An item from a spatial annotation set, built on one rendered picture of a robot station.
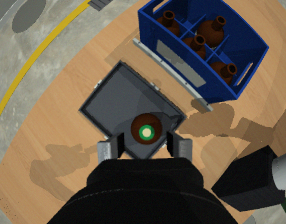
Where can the blue bottle crate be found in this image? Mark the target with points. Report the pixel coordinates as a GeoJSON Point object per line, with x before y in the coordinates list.
{"type": "Point", "coordinates": [243, 46]}

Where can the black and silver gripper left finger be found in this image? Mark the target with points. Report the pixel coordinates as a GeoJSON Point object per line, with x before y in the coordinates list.
{"type": "Point", "coordinates": [111, 148]}

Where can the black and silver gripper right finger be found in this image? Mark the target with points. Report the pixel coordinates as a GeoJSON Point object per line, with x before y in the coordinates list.
{"type": "Point", "coordinates": [178, 146]}

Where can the brown glass bottle with blue label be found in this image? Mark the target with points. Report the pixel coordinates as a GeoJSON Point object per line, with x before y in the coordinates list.
{"type": "Point", "coordinates": [143, 127]}

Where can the grey metal rail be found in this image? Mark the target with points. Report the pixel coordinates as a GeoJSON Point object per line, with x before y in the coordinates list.
{"type": "Point", "coordinates": [171, 72]}

